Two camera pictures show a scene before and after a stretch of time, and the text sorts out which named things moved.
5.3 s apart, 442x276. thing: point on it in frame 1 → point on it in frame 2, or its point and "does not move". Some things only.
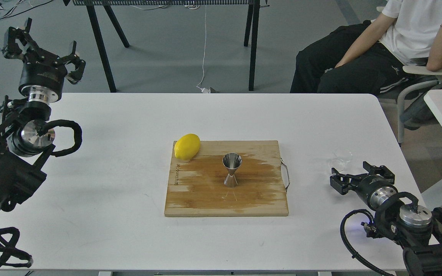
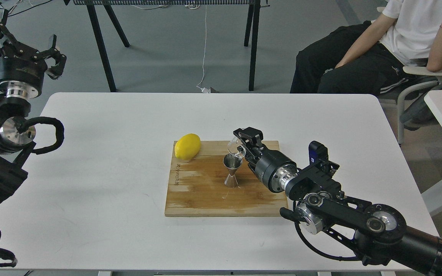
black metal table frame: [251, 35] does not move
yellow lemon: [187, 147] does not move
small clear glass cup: [342, 156] → [236, 148]
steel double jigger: [232, 161] does not move
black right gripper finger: [382, 171] → [253, 137]
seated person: [368, 58] does not move
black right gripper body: [375, 189] → [274, 169]
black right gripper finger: [343, 183] → [253, 153]
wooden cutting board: [196, 187] does not move
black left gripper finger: [76, 75] → [56, 70]
